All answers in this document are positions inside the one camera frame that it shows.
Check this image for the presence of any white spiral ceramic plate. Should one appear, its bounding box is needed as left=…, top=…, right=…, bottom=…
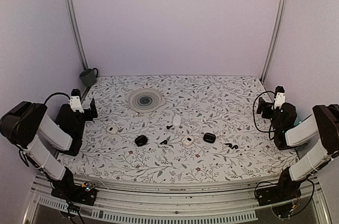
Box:
left=127, top=88, right=166, bottom=113

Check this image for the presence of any left aluminium frame post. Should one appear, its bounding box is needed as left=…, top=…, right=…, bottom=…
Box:
left=65, top=0, right=88, bottom=70

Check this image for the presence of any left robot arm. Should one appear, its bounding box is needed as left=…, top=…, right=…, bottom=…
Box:
left=1, top=97, right=98, bottom=200

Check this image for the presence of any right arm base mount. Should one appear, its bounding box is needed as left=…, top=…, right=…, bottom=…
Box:
left=254, top=182, right=301, bottom=206

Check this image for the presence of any right aluminium frame post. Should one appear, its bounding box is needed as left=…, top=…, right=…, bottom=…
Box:
left=260, top=0, right=287, bottom=84

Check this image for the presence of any aluminium frame post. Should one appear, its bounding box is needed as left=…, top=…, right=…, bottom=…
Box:
left=260, top=0, right=287, bottom=84
left=65, top=0, right=88, bottom=70

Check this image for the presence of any white open earbud case left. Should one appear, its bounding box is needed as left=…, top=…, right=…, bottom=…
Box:
left=106, top=126, right=118, bottom=135

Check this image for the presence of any aluminium front rail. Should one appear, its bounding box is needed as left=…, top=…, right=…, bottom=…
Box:
left=23, top=175, right=334, bottom=223

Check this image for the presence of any black open case left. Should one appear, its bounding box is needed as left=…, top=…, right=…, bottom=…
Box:
left=135, top=135, right=148, bottom=147

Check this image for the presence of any black charging case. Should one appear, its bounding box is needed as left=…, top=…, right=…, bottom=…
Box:
left=203, top=132, right=217, bottom=144

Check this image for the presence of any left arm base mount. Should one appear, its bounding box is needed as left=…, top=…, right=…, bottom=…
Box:
left=51, top=183, right=98, bottom=206

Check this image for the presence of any white closed earbud case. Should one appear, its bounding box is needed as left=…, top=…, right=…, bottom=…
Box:
left=172, top=115, right=182, bottom=127

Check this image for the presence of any grey mug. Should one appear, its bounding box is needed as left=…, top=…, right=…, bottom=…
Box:
left=79, top=68, right=99, bottom=87

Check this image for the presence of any white open earbud case centre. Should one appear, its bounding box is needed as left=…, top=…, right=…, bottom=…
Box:
left=182, top=136, right=194, bottom=146

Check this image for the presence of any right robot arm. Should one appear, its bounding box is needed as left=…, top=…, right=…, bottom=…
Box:
left=256, top=94, right=338, bottom=201

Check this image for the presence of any floral patterned table mat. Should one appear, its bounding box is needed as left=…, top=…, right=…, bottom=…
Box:
left=58, top=75, right=298, bottom=183

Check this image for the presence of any white open earbud case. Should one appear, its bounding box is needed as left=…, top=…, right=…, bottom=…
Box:
left=182, top=136, right=194, bottom=146
left=106, top=126, right=118, bottom=135

